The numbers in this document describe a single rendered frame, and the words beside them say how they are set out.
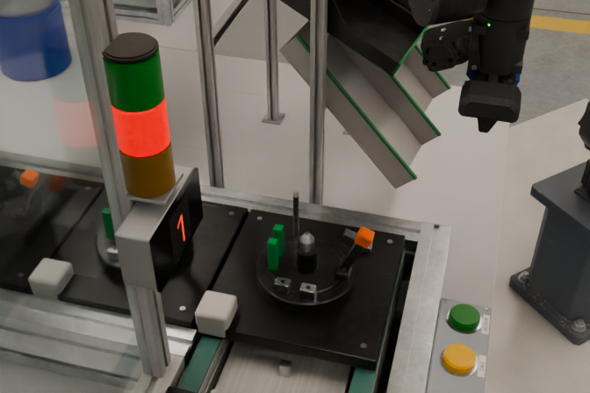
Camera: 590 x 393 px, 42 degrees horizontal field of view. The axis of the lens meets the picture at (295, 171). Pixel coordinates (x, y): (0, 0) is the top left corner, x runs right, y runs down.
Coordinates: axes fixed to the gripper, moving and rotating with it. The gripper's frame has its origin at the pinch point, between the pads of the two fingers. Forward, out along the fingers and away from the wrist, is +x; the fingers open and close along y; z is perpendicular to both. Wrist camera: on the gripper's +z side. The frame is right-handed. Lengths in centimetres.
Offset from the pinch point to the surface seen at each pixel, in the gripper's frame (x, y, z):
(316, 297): 26.3, 10.3, 17.6
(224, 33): 45, -91, 67
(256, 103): 39, -52, 46
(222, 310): 26.3, 15.6, 28.8
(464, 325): 28.3, 8.2, -1.7
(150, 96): -12.0, 25.4, 29.5
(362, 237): 18.3, 5.9, 12.8
